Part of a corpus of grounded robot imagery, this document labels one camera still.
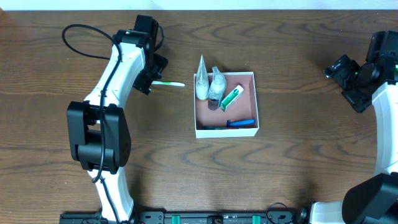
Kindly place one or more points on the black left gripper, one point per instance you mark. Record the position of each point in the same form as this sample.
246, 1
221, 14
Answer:
144, 83

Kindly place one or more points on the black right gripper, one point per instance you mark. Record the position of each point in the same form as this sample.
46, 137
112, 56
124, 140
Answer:
341, 72

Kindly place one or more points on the green white toothbrush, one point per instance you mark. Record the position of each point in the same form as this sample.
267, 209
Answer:
179, 84

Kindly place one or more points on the clear pump soap bottle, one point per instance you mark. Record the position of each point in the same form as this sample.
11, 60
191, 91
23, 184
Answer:
216, 89

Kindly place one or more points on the green white toothpaste tube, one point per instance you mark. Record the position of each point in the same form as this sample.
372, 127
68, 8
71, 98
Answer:
218, 128

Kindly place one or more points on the green white small packet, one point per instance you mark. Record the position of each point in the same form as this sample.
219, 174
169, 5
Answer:
232, 97

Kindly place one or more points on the blue disposable razor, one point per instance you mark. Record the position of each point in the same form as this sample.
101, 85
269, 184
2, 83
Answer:
239, 124

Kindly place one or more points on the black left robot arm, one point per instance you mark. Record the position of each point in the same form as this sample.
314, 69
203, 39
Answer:
99, 136

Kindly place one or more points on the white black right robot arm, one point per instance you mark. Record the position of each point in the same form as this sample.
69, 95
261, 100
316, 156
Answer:
375, 200

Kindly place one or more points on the white cone tube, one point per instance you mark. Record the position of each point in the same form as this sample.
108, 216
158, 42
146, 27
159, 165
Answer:
202, 82

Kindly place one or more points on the white box pink interior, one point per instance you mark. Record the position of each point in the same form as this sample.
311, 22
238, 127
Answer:
244, 108

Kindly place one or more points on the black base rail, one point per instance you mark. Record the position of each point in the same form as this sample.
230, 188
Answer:
272, 216

